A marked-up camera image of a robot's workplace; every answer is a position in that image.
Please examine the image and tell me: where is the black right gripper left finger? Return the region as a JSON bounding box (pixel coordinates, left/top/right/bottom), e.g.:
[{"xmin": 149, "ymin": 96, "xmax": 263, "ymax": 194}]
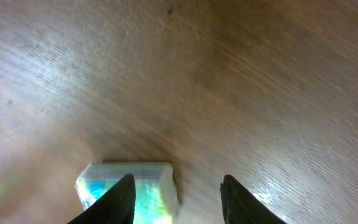
[{"xmin": 68, "ymin": 174, "xmax": 136, "ymax": 224}]

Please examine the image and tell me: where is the small teal gum box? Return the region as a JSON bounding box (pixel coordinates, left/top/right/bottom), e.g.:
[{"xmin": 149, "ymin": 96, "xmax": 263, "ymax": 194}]
[{"xmin": 75, "ymin": 162, "xmax": 179, "ymax": 224}]

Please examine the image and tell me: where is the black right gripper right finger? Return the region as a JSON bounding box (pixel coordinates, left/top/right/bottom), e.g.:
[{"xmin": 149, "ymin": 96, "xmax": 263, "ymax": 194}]
[{"xmin": 220, "ymin": 174, "xmax": 285, "ymax": 224}]

